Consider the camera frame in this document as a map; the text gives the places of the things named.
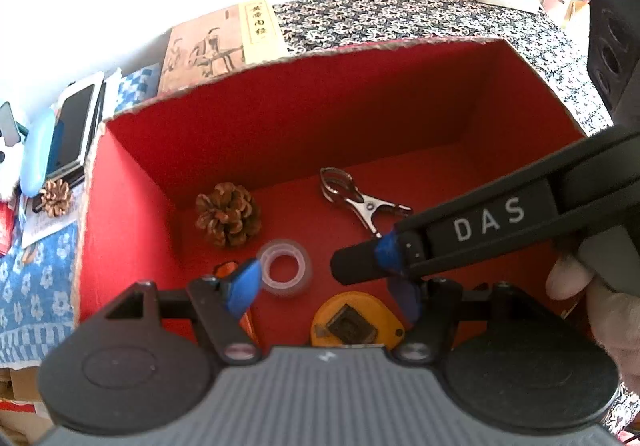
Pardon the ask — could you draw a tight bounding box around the person's right hand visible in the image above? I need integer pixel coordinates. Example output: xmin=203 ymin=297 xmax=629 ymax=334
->
xmin=545 ymin=253 xmax=628 ymax=387

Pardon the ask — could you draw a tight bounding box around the red and white carton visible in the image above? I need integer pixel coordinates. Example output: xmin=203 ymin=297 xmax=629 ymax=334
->
xmin=542 ymin=0 xmax=592 ymax=27

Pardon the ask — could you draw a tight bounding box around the clear tape roll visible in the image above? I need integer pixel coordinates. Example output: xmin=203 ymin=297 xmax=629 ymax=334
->
xmin=256 ymin=239 xmax=313 ymax=297

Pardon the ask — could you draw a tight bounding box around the blue glasses case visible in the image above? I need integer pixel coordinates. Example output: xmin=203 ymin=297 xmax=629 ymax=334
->
xmin=20 ymin=108 xmax=56 ymax=197

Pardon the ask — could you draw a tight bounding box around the red packet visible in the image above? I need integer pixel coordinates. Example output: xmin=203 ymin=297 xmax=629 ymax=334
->
xmin=0 ymin=203 xmax=16 ymax=257

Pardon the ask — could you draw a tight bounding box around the metal spring clip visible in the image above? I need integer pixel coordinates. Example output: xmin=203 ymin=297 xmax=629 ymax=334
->
xmin=320 ymin=167 xmax=413 ymax=239

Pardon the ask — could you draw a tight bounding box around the large pine cone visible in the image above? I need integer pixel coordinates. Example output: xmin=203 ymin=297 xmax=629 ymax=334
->
xmin=195 ymin=182 xmax=261 ymax=247

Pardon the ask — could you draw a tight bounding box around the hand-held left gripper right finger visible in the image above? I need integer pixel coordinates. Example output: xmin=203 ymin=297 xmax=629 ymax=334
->
xmin=390 ymin=276 xmax=541 ymax=366

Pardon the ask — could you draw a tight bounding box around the yellow illustrated book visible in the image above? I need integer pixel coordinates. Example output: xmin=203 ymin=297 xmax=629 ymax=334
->
xmin=157 ymin=0 xmax=289 ymax=96

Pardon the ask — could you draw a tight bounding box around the white paper sheet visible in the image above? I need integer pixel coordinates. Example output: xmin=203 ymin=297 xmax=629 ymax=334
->
xmin=22 ymin=186 xmax=81 ymax=249

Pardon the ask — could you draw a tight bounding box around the yellow tape measure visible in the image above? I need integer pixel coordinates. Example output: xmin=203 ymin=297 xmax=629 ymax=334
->
xmin=311 ymin=292 xmax=406 ymax=348

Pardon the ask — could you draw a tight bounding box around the small pine cone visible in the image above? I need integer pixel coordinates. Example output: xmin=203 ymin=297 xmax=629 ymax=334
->
xmin=40 ymin=179 xmax=73 ymax=217

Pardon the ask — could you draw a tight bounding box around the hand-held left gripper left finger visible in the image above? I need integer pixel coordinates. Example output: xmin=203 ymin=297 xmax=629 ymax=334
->
xmin=102 ymin=258 xmax=263 ymax=364

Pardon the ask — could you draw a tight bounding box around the dark standing phone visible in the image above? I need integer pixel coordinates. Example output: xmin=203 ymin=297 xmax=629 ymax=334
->
xmin=0 ymin=102 xmax=22 ymax=147

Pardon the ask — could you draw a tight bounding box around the red brocade cardboard box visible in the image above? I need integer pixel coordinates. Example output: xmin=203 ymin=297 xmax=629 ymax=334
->
xmin=75 ymin=36 xmax=621 ymax=362

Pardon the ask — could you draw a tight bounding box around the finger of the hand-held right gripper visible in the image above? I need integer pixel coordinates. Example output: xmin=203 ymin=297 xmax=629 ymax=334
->
xmin=330 ymin=221 xmax=431 ymax=287

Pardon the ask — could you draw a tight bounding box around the white framed phone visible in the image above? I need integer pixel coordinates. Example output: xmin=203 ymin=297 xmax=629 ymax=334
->
xmin=47 ymin=83 xmax=106 ymax=177

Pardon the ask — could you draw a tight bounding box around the blue floral cloth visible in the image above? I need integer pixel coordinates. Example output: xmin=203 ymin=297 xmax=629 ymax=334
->
xmin=0 ymin=63 xmax=163 ymax=369

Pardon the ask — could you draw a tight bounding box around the orange patterned tube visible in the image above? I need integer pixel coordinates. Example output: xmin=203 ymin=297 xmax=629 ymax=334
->
xmin=215 ymin=262 xmax=259 ymax=343

